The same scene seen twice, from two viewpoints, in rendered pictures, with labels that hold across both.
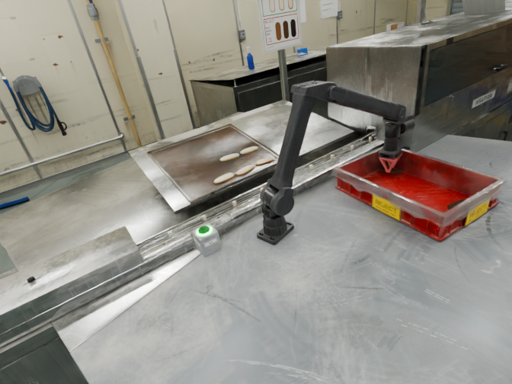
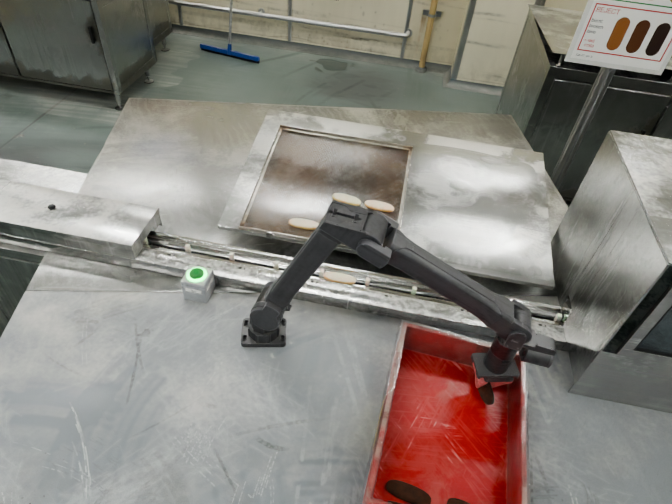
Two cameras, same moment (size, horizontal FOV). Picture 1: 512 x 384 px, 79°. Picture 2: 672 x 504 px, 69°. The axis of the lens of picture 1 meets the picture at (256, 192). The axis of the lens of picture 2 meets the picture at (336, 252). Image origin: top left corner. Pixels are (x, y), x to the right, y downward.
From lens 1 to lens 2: 0.86 m
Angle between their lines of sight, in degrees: 32
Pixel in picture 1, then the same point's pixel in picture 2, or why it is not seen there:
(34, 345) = (32, 259)
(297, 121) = (307, 248)
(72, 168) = (327, 46)
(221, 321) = (110, 371)
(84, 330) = (50, 280)
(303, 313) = (156, 433)
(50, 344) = not seen: hidden behind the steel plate
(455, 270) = not seen: outside the picture
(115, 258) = (108, 239)
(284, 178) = (275, 294)
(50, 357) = not seen: hidden behind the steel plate
